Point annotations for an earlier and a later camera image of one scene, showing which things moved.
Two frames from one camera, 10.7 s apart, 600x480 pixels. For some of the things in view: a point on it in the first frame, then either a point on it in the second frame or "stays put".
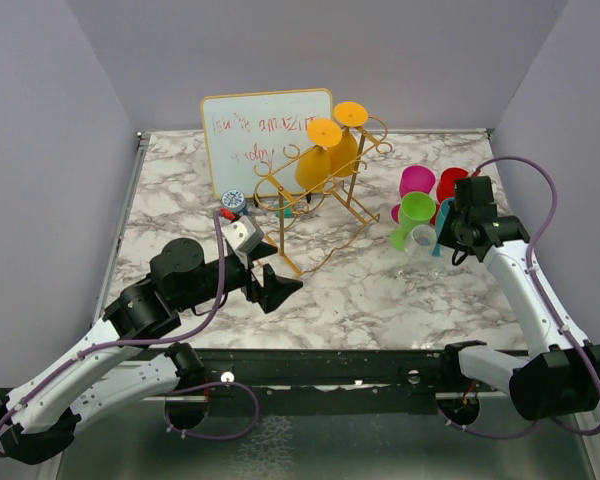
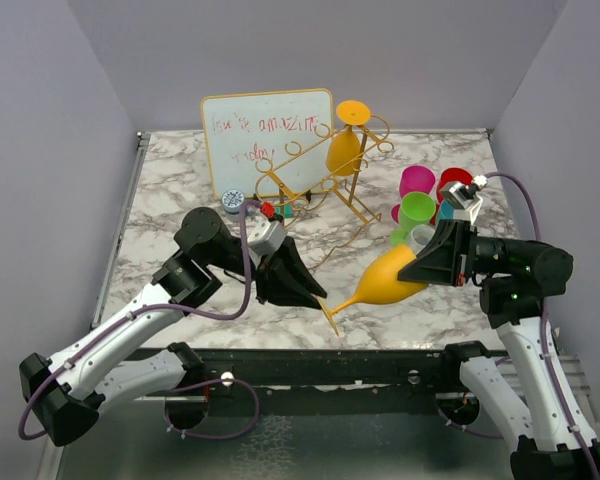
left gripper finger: (262, 249) -> (291, 268)
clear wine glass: (421, 242) stays put
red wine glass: (445, 187) stays put
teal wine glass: (443, 210) stays put
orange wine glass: (314, 168) -> (380, 283)
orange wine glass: (344, 154) stays put
